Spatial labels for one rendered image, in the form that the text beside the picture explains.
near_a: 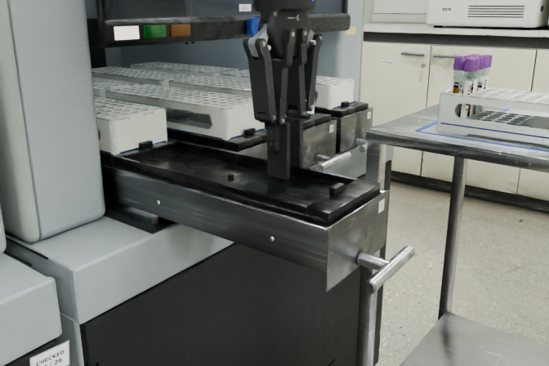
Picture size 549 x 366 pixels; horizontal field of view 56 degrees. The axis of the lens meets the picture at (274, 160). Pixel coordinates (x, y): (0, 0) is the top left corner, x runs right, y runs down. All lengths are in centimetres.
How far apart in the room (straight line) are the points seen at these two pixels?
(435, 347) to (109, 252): 84
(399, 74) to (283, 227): 253
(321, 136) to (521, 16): 199
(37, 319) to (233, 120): 39
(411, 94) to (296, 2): 244
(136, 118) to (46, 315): 29
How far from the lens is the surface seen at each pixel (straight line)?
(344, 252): 55
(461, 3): 290
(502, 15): 284
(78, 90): 69
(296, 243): 54
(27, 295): 60
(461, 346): 131
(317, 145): 94
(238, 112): 81
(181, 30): 75
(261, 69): 59
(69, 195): 70
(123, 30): 69
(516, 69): 284
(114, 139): 74
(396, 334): 181
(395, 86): 304
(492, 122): 85
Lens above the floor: 101
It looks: 16 degrees down
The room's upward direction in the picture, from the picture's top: straight up
